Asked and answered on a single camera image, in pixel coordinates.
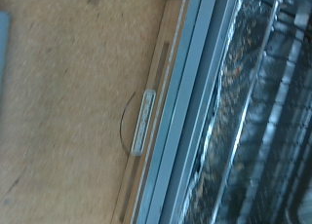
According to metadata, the metal wire oven rack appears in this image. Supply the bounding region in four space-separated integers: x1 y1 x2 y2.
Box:
227 0 312 224

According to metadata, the silver toaster oven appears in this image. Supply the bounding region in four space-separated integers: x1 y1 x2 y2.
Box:
159 0 312 224

